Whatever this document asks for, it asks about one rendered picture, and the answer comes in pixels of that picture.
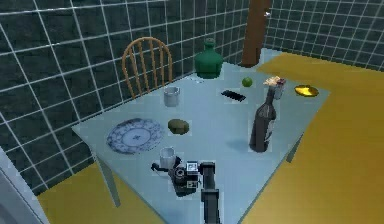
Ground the tan bread piece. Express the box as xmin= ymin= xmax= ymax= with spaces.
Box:
xmin=262 ymin=75 xmax=282 ymax=88

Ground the dark wine bottle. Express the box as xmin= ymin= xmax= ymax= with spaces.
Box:
xmin=248 ymin=86 xmax=278 ymax=154

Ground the wooden spindle chair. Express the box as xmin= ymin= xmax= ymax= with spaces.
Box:
xmin=121 ymin=36 xmax=175 ymax=100

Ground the brown room door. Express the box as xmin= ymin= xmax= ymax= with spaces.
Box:
xmin=240 ymin=0 xmax=272 ymax=68

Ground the green glass bottle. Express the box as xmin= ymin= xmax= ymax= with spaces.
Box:
xmin=194 ymin=37 xmax=225 ymax=80

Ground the pale blue table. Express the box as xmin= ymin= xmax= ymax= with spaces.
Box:
xmin=71 ymin=61 xmax=331 ymax=224

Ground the yellow bowl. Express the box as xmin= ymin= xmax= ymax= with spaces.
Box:
xmin=293 ymin=84 xmax=320 ymax=98

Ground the white coffee mug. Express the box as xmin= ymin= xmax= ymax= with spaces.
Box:
xmin=162 ymin=86 xmax=182 ymax=108
xmin=158 ymin=146 xmax=177 ymax=171

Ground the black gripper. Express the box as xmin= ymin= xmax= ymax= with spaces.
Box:
xmin=150 ymin=155 xmax=189 ymax=188

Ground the blue patterned plate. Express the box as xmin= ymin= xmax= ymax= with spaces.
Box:
xmin=106 ymin=117 xmax=165 ymax=155

